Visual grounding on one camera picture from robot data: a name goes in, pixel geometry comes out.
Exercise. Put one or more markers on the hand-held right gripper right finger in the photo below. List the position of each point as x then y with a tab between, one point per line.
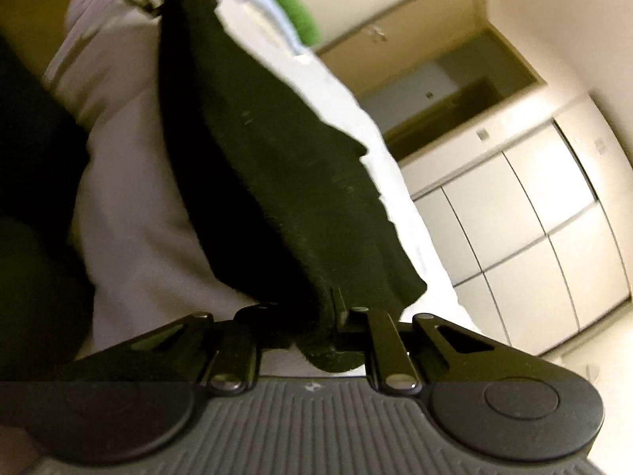
378	329

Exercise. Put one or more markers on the wooden door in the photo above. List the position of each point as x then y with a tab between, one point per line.
395	15

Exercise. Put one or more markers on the lavender duvet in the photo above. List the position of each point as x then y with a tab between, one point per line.
138	208

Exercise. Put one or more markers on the dark cloth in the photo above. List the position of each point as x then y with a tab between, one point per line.
34	208

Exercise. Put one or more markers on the white wardrobe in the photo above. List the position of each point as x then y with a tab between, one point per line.
519	237

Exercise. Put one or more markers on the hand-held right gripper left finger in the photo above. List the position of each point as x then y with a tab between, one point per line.
247	329

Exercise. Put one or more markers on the black garment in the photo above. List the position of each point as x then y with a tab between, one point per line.
277	183

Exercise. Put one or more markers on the green folded garment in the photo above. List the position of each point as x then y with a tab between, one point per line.
292	5

